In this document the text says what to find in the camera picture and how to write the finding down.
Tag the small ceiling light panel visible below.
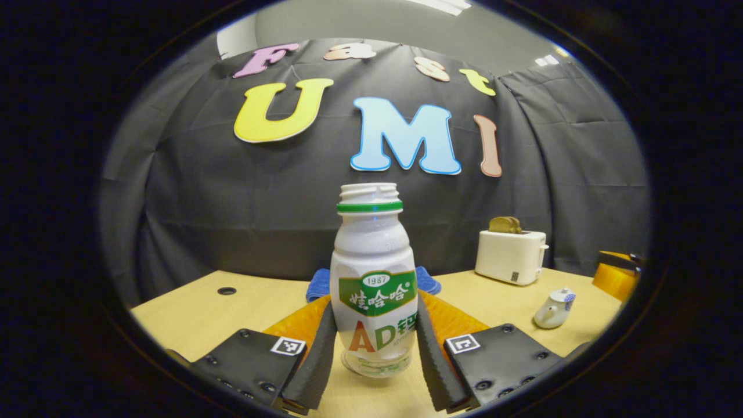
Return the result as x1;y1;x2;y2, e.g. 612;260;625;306
534;45;572;66

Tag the black backdrop cloth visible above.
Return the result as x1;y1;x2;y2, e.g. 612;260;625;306
99;38;654;302

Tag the white green-label water bottle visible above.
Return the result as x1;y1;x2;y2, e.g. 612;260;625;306
330;183;419;378

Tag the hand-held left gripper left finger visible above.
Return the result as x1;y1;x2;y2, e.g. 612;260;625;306
190;293;338;416

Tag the white blue-patterned teacup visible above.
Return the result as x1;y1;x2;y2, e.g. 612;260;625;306
533;293;577;330

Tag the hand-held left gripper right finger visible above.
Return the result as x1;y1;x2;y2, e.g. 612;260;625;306
415;290;565;414

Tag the white toaster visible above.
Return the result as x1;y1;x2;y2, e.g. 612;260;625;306
475;229;549;286

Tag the folded blue cloth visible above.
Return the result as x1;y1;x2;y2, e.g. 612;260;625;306
306;266;442;302

